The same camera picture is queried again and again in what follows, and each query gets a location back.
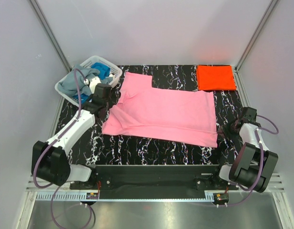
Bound white plastic basket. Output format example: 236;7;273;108
55;55;122;106

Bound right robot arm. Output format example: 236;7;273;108
210;107;279;193

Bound grey t-shirt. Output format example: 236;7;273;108
58;63;113;97

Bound folded orange t-shirt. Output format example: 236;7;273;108
196;65;236;91

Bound blue t-shirt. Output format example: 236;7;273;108
73;62;114;103

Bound white slotted cable duct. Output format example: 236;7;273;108
36;191;214;203

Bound right aluminium frame post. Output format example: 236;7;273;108
234;0;280;72

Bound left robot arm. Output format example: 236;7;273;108
31;83;112;189

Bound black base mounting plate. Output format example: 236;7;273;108
70;165;227;197

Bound pink t-shirt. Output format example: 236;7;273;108
102;72;217;148

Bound left aluminium frame post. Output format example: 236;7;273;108
28;0;71;72

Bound aluminium frame post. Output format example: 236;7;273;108
234;0;280;72
28;0;71;72

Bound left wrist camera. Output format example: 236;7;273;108
83;77;101;94

